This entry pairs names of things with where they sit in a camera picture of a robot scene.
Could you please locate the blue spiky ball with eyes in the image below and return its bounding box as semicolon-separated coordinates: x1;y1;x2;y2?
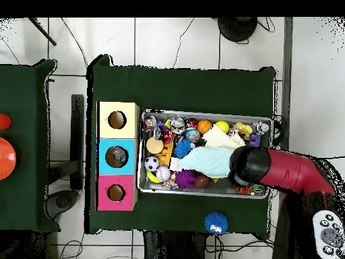
173;139;195;160

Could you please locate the pale blue waffle cloth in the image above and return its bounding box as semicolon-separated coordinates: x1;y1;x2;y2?
183;145;236;179

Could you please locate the cream yellow knitted cloth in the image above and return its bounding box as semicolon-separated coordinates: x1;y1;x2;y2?
201;125;247;150

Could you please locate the plain blue spiky ball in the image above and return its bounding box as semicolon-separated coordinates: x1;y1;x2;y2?
204;211;230;235

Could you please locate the shallow clear mesh bin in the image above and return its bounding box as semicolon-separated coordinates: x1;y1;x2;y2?
139;110;273;200

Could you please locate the wooden box with three holes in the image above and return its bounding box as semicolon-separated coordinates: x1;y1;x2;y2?
96;101;140;211

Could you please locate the small blue globe ball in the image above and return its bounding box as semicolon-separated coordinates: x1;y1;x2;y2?
185;127;201;144

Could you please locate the small soccer ball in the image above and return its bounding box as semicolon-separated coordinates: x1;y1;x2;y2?
143;156;161;173

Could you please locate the white baseball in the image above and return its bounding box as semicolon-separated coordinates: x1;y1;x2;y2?
156;165;173;182

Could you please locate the small orange basketball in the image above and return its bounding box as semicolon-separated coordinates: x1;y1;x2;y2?
196;119;213;135

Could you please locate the purple spiky toy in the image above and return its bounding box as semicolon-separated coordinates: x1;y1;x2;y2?
175;169;197;190

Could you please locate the yellow toy banana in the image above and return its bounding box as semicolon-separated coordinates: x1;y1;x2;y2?
145;171;164;184

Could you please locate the small brown football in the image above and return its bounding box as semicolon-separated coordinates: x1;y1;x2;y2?
193;173;211;190

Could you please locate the yellow smiley ball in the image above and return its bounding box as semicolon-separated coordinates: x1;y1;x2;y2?
215;120;230;134

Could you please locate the small yellow rubber duck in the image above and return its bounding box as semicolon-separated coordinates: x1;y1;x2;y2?
235;121;254;139

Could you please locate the striped orange tiger toy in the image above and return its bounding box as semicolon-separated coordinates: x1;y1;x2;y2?
236;185;255;195

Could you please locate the black upright panel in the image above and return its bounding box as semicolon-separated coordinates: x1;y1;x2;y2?
70;94;86;191

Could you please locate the grey round floor base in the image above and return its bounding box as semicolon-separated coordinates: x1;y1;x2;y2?
45;188;80;218

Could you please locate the black round stand base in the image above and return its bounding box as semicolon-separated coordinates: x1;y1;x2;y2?
218;17;259;43

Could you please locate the dark green side table cloth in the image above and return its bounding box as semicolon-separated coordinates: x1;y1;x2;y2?
0;59;59;234

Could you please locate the orange disc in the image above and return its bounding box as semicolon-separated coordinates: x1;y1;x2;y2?
0;137;17;181

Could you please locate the small red object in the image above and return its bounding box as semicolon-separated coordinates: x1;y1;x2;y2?
0;113;11;131

